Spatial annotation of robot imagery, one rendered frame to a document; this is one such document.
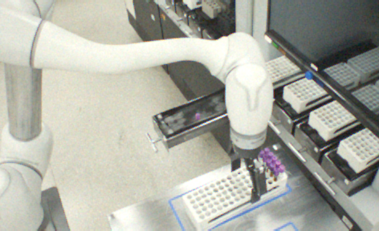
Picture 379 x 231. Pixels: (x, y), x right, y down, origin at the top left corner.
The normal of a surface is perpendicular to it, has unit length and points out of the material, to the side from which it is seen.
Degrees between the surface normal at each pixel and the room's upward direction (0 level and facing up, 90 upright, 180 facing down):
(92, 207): 0
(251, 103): 81
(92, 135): 0
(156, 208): 0
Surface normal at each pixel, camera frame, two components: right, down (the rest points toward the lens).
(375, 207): -0.08, -0.70
